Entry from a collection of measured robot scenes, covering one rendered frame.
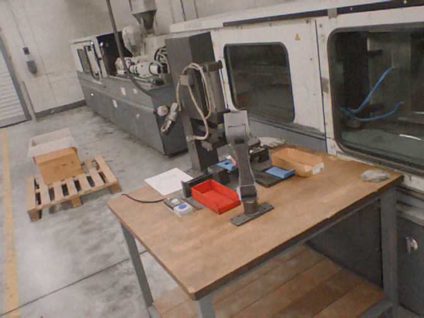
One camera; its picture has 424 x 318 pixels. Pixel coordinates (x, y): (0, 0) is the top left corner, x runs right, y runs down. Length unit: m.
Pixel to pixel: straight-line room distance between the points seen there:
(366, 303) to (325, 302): 0.20
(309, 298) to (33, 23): 9.73
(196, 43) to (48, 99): 9.22
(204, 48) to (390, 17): 0.82
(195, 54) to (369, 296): 1.52
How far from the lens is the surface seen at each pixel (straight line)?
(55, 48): 10.96
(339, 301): 2.27
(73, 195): 4.59
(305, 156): 2.09
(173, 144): 5.19
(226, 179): 2.01
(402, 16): 1.80
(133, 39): 6.29
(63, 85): 11.00
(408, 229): 2.15
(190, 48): 1.92
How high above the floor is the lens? 1.75
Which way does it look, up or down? 21 degrees down
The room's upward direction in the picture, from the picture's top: 11 degrees counter-clockwise
